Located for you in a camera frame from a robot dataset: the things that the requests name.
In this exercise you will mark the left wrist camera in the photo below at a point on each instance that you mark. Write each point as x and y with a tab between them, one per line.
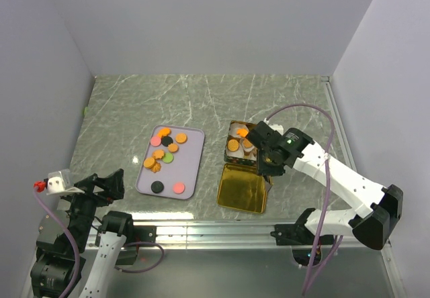
58	183

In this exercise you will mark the pink sandwich cookie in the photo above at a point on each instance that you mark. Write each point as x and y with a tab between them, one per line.
155	141
178	188

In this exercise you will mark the pink sandwich cookie top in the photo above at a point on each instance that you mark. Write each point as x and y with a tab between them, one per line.
155	141

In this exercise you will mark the white paper cup four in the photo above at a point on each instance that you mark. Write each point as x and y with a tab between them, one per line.
238	154

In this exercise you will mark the purple plastic tray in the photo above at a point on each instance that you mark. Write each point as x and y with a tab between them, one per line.
183	169

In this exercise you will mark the aluminium rail frame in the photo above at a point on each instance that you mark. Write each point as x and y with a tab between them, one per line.
202	249

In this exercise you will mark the orange swirl cookie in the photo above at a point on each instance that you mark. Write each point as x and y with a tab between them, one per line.
156	167

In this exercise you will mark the white paper cup one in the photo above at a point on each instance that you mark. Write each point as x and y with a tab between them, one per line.
233	128

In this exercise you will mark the black sandwich cookie bottom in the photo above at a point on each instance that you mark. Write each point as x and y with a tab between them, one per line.
157	187

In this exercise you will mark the round tan biscuit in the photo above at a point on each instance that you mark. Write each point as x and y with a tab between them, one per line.
181	138
233	145
149	162

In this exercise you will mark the black sandwich cookie top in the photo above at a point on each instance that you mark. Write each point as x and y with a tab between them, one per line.
166	141

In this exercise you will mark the gold tin lid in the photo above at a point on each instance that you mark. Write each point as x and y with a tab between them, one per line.
241	188

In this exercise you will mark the pink sandwich cookie bottom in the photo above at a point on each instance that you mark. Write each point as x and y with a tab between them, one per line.
178	188

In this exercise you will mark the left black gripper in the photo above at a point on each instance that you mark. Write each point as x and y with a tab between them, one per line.
112	186

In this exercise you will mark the orange round cookie middle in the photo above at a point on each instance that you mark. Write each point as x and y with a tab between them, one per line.
173	148

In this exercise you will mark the white paper cup three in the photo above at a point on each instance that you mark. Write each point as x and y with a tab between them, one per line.
247	151

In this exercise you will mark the orange fish cookie top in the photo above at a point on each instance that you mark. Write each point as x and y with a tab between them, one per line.
164	132

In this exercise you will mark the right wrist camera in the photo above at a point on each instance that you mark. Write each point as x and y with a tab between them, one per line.
274	126

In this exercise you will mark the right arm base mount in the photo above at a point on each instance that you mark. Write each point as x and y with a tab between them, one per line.
289	236

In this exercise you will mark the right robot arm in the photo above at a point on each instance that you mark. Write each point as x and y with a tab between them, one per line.
374	210

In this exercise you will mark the orange fish cookie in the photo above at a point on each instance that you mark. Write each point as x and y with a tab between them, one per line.
242	132
164	132

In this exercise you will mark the green macaron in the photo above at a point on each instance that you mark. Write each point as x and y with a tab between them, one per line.
168	158

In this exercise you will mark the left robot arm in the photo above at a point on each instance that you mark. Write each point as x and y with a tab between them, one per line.
63	235

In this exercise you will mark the orange round cookie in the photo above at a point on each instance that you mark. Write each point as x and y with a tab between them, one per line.
173	148
246	143

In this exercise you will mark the black sandwich cookie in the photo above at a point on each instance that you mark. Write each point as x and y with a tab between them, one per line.
166	141
157	187

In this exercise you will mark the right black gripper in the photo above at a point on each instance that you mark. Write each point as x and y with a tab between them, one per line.
265	170

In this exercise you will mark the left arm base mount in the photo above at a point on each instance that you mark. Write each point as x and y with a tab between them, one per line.
129	253

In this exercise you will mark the round tan biscuit top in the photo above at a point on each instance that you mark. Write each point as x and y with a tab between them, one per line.
181	138

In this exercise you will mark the orange flower cookie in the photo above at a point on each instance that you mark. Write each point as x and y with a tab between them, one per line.
158	154

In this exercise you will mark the orange round cookie bottom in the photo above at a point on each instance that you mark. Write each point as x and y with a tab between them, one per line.
246	143

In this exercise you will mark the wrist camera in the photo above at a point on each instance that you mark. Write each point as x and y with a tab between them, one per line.
274	126
58	183

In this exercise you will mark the green cookie tin box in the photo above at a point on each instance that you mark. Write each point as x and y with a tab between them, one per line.
249	160

